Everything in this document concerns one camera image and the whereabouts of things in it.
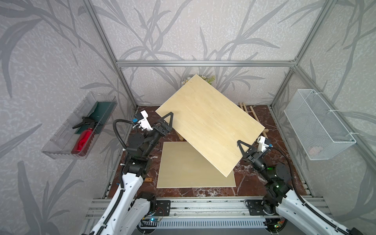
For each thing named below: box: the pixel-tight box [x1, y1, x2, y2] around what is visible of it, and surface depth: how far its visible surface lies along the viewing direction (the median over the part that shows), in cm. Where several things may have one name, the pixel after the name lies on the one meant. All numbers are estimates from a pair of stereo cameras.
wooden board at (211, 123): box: [155, 74, 265, 178], surface depth 69 cm
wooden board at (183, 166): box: [156, 141, 236, 189], surface depth 83 cm
